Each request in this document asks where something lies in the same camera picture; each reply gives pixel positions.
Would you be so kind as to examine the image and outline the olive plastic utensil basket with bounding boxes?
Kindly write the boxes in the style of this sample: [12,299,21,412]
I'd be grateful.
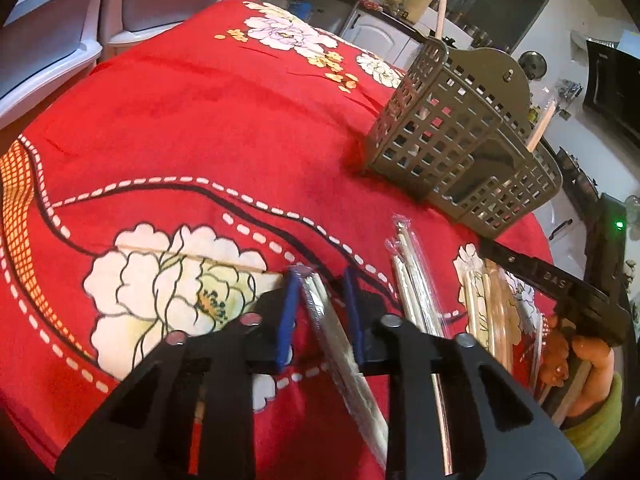
[366,37,563,238]

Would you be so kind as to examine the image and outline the white plastic drawer unit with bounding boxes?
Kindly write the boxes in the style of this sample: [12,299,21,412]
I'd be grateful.
[0,0,115,128]

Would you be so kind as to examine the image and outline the white kitchen cabinets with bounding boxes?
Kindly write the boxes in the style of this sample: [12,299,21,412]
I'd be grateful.
[344,10,428,72]

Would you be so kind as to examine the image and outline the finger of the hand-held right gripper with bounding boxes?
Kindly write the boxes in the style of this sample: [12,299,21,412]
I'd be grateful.
[478,239,567,307]

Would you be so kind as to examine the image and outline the person's right hand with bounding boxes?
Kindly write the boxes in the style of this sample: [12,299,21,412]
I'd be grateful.
[539,311,616,419]

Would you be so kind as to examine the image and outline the wooden chopsticks pair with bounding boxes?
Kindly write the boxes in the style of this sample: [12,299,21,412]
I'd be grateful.
[290,264,392,468]
[482,260,521,376]
[433,0,452,41]
[391,215,448,338]
[525,99,559,153]
[460,255,501,361]
[384,240,431,333]

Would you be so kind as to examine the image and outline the hanging metal ladle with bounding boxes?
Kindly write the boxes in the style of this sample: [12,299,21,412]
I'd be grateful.
[519,50,547,81]

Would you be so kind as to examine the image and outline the black range hood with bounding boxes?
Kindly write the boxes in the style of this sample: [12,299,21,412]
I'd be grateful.
[582,37,640,137]

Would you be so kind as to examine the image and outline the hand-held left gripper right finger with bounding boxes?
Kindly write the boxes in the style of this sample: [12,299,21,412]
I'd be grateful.
[344,265,587,480]

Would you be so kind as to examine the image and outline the red floral blanket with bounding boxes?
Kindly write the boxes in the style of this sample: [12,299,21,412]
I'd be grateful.
[0,0,557,480]

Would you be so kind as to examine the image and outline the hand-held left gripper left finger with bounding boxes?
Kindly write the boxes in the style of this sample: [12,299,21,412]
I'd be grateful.
[55,266,302,480]

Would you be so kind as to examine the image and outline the person's right forearm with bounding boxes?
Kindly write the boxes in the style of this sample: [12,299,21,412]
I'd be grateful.
[560,372,624,468]

